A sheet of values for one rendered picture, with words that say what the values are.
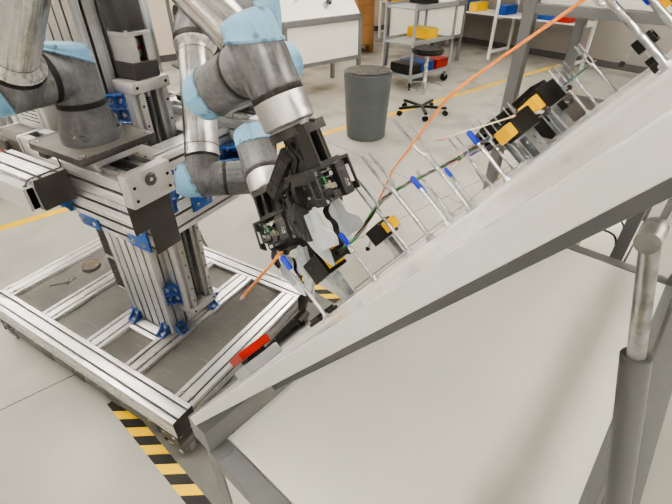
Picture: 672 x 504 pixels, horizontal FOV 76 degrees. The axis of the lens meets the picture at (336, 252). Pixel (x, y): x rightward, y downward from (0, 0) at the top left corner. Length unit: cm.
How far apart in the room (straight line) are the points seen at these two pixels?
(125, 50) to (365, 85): 292
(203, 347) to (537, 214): 178
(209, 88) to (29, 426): 180
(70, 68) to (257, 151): 54
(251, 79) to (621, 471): 59
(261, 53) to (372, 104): 360
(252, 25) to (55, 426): 185
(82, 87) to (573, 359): 132
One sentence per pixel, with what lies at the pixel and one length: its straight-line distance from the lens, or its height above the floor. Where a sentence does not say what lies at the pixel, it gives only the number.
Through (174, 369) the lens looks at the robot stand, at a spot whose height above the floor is 21.
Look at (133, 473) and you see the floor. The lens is 192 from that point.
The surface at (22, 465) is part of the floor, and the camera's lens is 213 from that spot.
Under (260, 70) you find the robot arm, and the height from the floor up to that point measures 144.
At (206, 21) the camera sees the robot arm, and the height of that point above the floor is 147.
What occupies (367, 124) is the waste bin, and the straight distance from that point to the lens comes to 425.
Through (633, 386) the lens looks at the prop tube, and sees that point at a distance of 42.
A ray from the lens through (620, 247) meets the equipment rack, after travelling 159.
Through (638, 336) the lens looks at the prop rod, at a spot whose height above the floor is 134.
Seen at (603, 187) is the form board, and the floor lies 151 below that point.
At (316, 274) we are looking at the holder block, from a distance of 71.
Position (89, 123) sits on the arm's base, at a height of 122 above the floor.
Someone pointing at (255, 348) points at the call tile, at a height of 113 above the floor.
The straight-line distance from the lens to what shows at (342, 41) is 594.
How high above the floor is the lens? 158
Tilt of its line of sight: 36 degrees down
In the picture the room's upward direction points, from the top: straight up
